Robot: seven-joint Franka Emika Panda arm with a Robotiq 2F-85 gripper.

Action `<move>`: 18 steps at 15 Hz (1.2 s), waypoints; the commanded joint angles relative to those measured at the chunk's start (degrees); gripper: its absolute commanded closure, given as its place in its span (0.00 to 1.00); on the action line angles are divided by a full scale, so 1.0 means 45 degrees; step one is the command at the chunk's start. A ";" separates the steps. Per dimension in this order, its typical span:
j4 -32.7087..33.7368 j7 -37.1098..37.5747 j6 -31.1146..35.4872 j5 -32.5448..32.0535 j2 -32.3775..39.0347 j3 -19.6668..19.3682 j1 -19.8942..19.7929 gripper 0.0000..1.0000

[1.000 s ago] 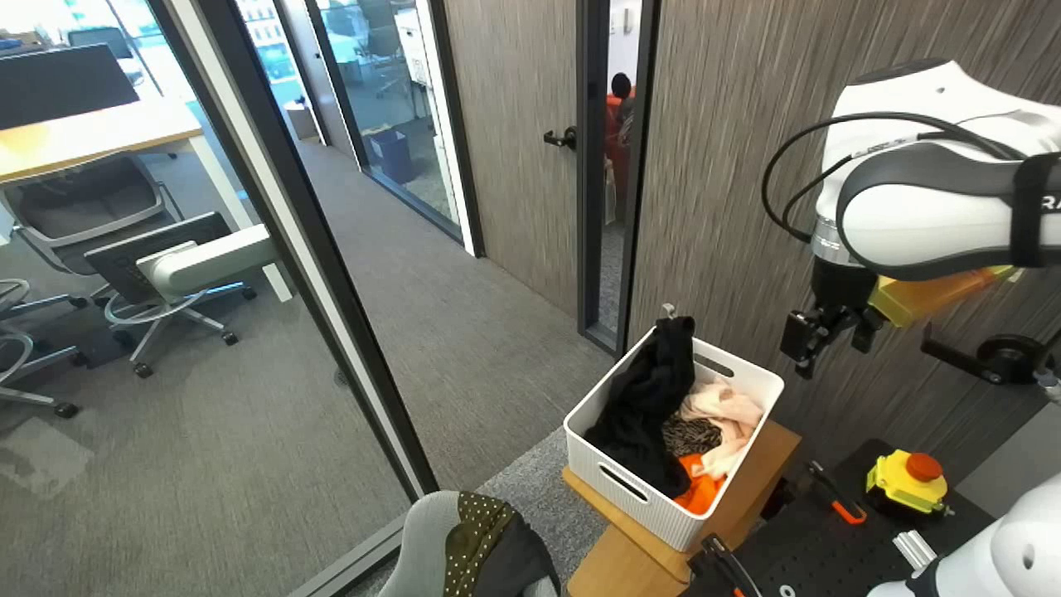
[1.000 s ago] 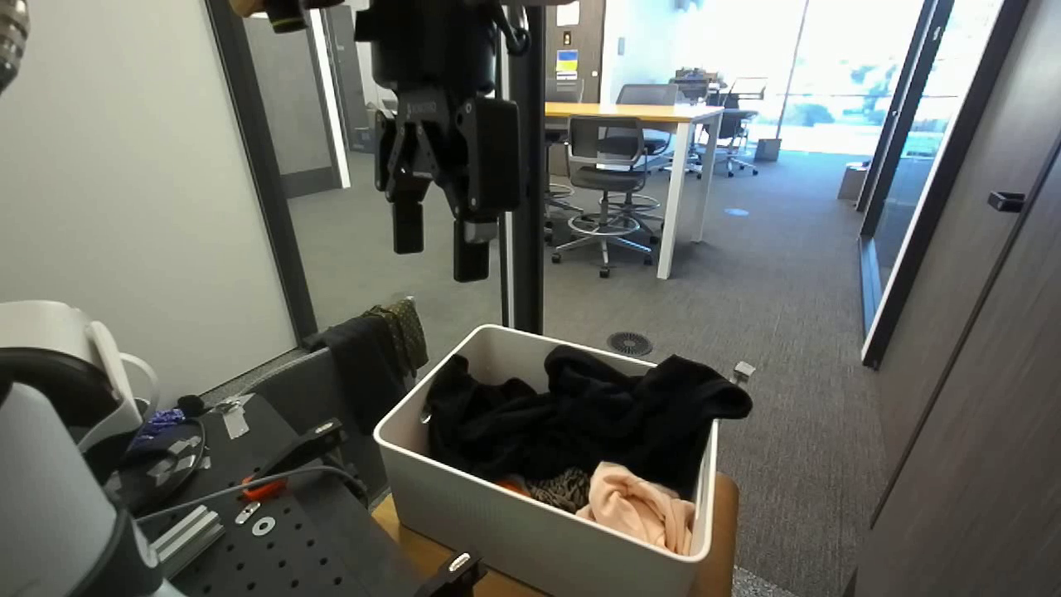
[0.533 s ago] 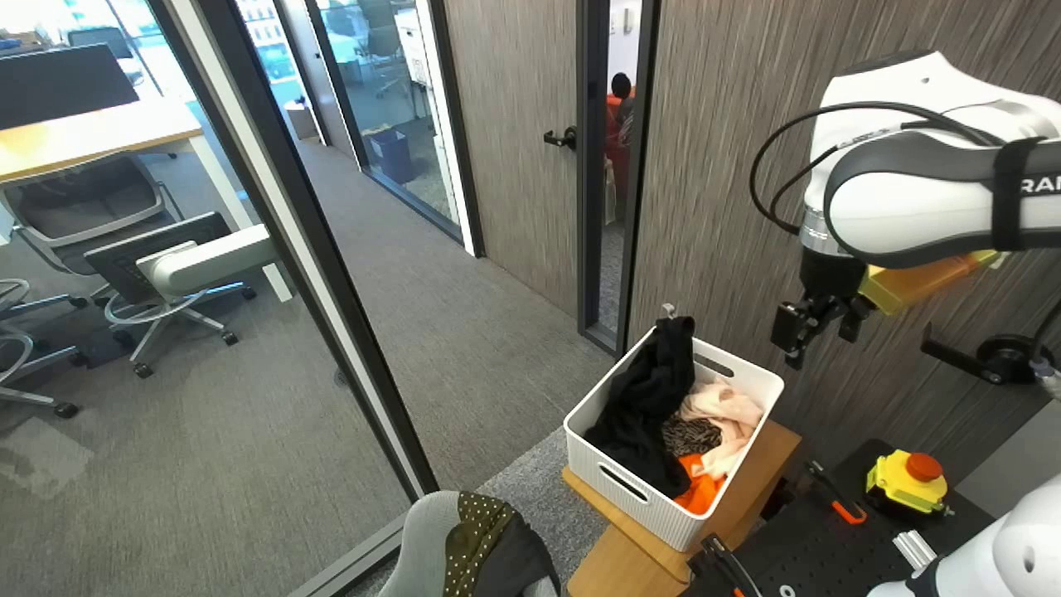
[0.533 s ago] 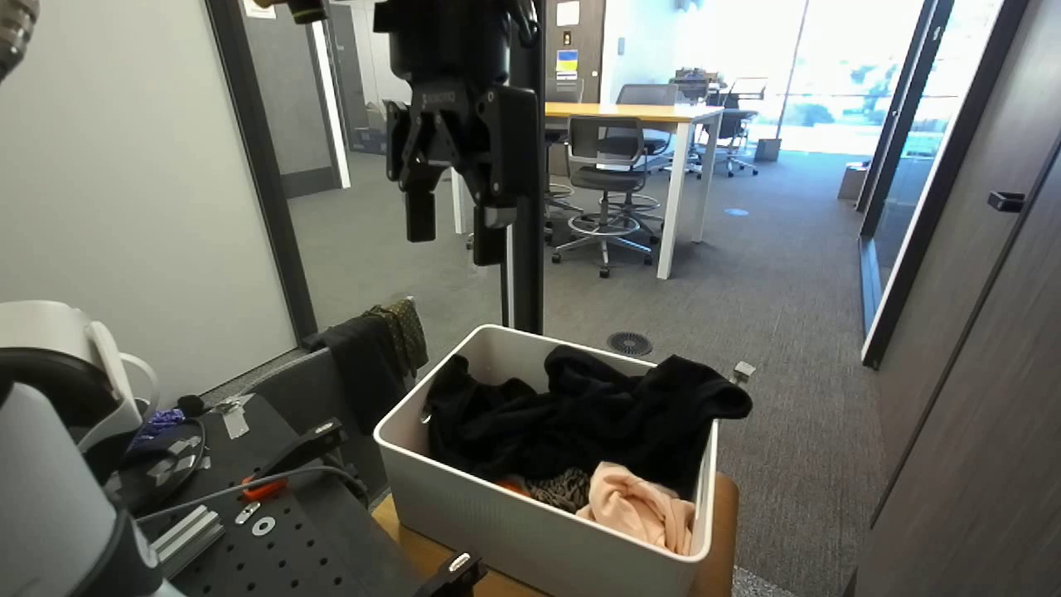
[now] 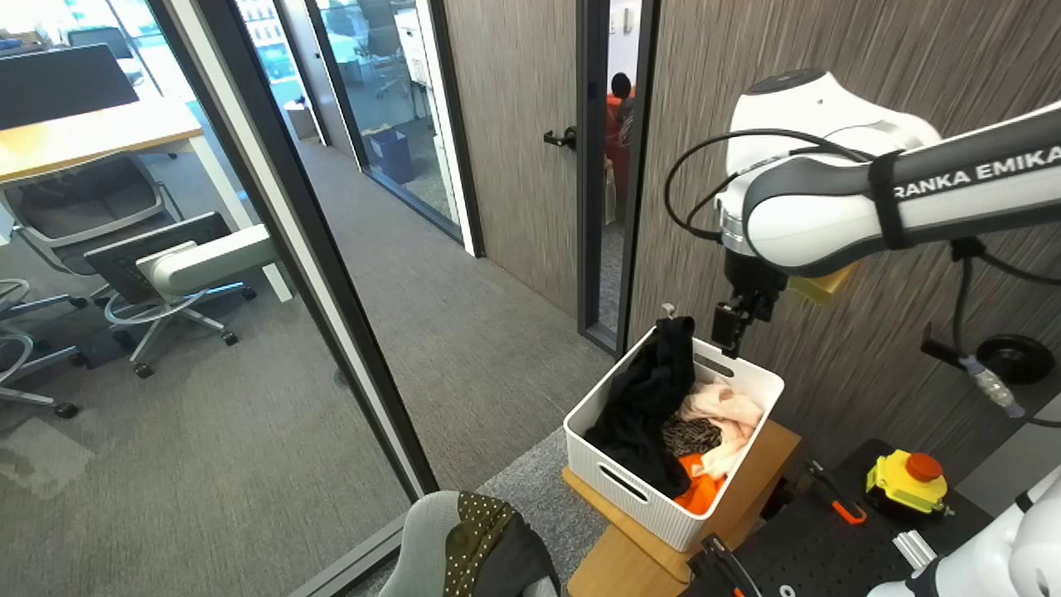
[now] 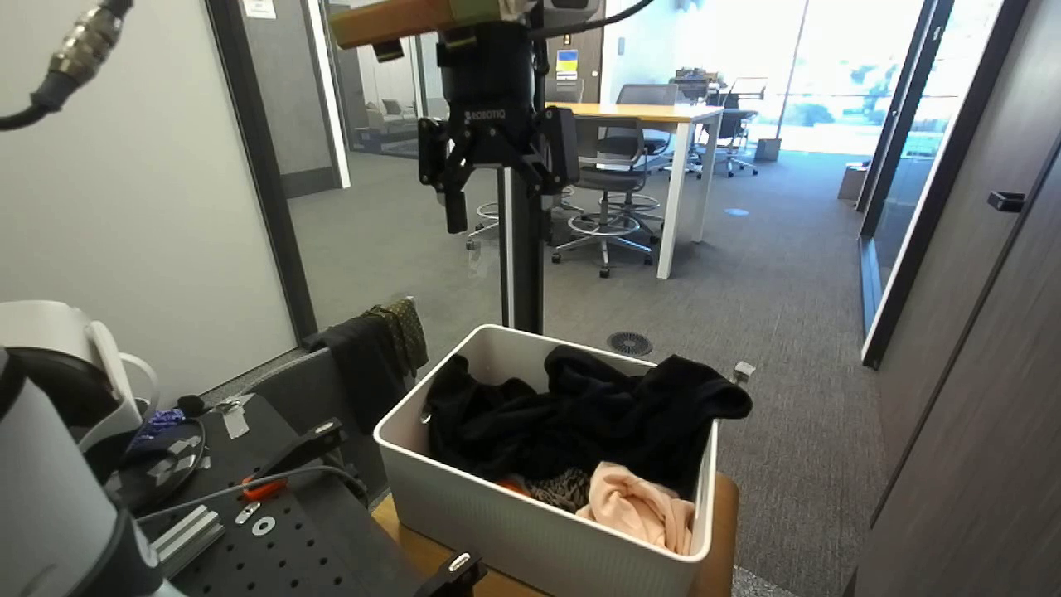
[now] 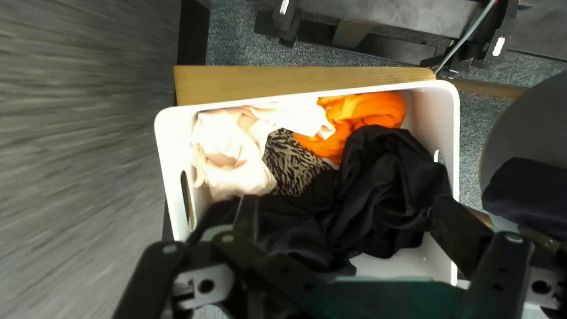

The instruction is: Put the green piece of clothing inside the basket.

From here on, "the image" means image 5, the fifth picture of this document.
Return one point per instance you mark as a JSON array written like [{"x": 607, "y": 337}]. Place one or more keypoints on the white plastic basket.
[{"x": 632, "y": 501}]

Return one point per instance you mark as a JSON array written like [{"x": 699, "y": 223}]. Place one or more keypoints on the black perforated table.
[{"x": 816, "y": 553}]

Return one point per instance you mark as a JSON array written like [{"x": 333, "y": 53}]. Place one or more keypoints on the green polka dot clothing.
[{"x": 475, "y": 534}]

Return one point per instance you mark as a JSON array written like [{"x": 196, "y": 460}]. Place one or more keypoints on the black door frame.
[{"x": 591, "y": 168}]

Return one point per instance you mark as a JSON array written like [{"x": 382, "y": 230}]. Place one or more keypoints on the wooden office desk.
[{"x": 88, "y": 136}]

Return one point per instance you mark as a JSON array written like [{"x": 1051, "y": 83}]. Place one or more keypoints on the pale pink garment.
[{"x": 734, "y": 415}]

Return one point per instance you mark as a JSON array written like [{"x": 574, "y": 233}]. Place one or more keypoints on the grey patterned garment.
[{"x": 690, "y": 433}]

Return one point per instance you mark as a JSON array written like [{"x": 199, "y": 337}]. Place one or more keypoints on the small grey doorstop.
[{"x": 668, "y": 314}]

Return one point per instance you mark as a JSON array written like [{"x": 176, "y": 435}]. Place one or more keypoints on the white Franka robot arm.
[{"x": 816, "y": 121}]

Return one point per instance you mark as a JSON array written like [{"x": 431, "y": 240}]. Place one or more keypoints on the yellow emergency stop button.
[{"x": 910, "y": 479}]

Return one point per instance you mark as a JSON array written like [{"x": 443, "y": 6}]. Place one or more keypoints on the person in orange shirt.
[{"x": 619, "y": 133}]

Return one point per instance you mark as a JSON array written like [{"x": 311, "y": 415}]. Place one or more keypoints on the grey office chair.
[
  {"x": 19, "y": 352},
  {"x": 88, "y": 211},
  {"x": 166, "y": 267}
]

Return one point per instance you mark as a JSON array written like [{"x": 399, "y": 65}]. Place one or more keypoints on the orange garment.
[{"x": 699, "y": 496}]

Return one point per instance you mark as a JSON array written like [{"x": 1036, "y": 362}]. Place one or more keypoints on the large black garment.
[{"x": 649, "y": 410}]

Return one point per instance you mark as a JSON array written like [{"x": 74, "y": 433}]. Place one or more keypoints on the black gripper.
[{"x": 754, "y": 283}]

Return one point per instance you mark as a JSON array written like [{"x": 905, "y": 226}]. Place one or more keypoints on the short aluminium rail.
[{"x": 916, "y": 550}]

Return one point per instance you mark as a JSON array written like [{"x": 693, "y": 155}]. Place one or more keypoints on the black glass wall pillar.
[{"x": 277, "y": 221}]

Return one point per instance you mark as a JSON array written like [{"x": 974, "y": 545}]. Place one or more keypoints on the black monitor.
[{"x": 60, "y": 89}]

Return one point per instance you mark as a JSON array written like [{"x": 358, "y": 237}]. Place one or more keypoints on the wood grain door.
[{"x": 507, "y": 133}]

